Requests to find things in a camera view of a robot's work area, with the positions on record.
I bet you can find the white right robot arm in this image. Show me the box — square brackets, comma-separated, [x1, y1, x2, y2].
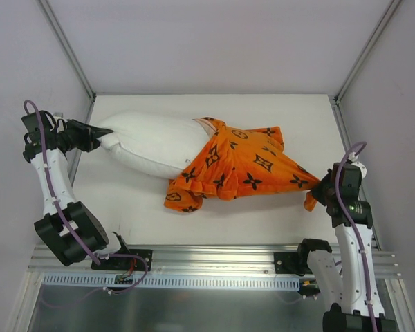
[296, 162, 398, 331]

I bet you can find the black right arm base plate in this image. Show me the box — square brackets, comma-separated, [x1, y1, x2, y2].
[273, 252, 311, 277]

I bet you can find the orange black patterned pillowcase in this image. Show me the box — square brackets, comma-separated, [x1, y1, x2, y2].
[164, 118, 320, 213]

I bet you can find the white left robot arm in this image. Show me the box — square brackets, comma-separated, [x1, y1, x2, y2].
[21, 110, 131, 270]

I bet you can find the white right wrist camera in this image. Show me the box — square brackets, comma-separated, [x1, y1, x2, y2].
[348, 156, 367, 179]

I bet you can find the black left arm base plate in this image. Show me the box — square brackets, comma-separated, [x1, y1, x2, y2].
[91, 248, 153, 272]

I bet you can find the aluminium mounting rail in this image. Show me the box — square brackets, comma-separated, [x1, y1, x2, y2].
[28, 244, 403, 279]

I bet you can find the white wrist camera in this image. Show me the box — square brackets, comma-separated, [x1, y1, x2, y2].
[348, 156, 367, 179]
[53, 112, 66, 128]

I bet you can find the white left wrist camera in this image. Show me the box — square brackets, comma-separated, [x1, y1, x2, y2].
[53, 112, 66, 128]

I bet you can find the white pillow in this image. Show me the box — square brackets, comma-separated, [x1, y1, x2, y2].
[97, 111, 215, 179]

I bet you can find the left aluminium frame post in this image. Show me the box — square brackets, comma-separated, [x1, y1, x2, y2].
[36, 0, 96, 102]

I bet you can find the right aluminium frame post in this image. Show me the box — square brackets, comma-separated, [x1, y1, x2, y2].
[333, 0, 403, 104]

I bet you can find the aluminium frame post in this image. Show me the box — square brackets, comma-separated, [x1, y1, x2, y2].
[333, 0, 403, 104]
[36, 0, 96, 102]

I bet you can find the white slotted cable duct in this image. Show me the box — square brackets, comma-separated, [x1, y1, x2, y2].
[43, 273, 300, 291]

